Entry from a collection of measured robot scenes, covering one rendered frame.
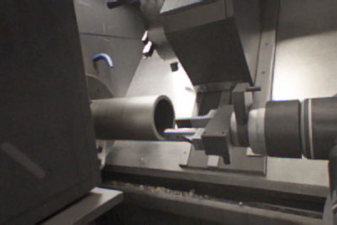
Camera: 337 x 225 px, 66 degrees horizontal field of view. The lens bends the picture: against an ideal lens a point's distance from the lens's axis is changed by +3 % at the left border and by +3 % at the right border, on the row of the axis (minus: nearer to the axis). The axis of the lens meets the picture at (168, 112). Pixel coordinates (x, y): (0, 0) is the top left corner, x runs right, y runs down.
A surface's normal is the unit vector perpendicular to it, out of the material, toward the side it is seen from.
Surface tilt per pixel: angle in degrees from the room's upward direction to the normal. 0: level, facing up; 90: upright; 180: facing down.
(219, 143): 107
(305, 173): 45
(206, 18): 89
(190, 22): 89
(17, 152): 90
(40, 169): 90
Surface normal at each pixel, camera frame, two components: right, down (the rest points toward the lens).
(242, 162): -0.44, -0.56
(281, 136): -0.49, 0.23
